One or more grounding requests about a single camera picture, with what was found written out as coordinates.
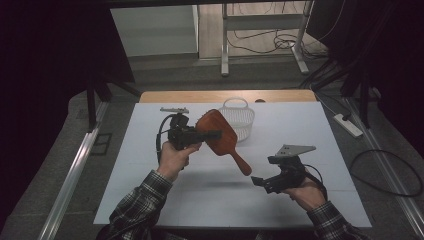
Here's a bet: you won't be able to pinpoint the white wall panel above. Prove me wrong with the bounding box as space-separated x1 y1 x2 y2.
109 4 200 58

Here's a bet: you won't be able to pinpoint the black power plug cable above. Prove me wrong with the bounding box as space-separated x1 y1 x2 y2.
309 84 353 122

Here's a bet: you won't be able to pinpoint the long black looped cable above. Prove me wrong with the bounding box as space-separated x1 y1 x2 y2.
348 148 424 198

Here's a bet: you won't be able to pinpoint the left hand-held gripper cable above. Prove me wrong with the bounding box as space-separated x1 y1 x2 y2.
154 113 177 165

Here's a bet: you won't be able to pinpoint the black floor frame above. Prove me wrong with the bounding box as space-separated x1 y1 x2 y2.
89 132 114 156

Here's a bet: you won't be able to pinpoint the wooden paddle hairbrush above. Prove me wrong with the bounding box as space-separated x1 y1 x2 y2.
194 108 253 177

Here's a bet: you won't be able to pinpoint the right hand-held gripper cable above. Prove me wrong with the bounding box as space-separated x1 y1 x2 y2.
301 164 329 201

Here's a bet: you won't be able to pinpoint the hand-held gripper cable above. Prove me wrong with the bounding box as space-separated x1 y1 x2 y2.
301 164 329 201
154 113 177 165

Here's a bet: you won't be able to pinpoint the white metal desk frame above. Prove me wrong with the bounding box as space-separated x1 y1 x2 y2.
220 0 314 77

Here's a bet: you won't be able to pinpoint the black curtain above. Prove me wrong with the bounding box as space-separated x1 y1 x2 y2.
0 0 136 231
306 0 424 161

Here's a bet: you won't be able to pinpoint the aluminium rail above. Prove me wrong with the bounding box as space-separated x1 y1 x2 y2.
343 96 424 238
36 101 109 240

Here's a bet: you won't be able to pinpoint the wooden table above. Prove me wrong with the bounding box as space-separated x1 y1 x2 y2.
139 89 318 104

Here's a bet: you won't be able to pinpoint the person's left hand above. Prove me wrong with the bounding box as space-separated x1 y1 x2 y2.
156 140 203 183

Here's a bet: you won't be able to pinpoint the black metal stand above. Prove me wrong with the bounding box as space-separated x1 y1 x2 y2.
84 71 143 133
311 56 373 129

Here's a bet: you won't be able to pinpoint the person's right hand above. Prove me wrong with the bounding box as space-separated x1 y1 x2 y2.
283 176 328 212

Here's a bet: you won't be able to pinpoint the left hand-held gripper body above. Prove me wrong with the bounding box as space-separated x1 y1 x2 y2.
159 106 203 152

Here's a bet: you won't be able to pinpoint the white table mat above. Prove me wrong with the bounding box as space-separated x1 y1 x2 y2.
93 101 373 229

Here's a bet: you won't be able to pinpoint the white plastic mesh basket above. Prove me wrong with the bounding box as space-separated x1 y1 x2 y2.
218 96 256 144

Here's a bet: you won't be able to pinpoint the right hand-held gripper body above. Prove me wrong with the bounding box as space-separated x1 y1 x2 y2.
263 143 318 195

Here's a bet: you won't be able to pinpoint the tangled black floor cables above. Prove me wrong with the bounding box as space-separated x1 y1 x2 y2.
229 28 329 56

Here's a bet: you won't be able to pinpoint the white power strip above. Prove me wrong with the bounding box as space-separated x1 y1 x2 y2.
333 113 364 138

